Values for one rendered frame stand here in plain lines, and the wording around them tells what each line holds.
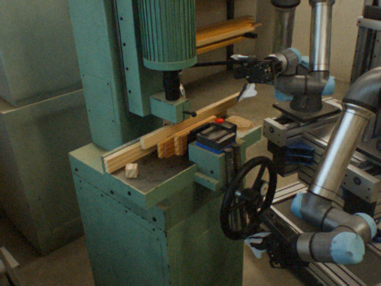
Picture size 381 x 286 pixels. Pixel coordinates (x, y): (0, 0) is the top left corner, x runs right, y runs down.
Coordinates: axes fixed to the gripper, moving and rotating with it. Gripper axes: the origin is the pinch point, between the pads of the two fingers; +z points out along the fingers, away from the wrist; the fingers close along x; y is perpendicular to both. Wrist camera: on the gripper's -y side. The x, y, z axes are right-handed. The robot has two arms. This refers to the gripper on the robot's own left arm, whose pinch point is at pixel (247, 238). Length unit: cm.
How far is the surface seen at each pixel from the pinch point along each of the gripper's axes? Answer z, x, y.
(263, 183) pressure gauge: 17.8, 34.3, -4.3
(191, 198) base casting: 18.6, 0.0, -14.9
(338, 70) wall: 144, 347, -9
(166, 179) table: 13.0, -10.0, -26.2
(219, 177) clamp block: 4.9, 3.6, -19.7
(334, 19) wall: 128, 348, -63
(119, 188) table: 24.7, -19.7, -29.1
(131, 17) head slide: 12, 2, -77
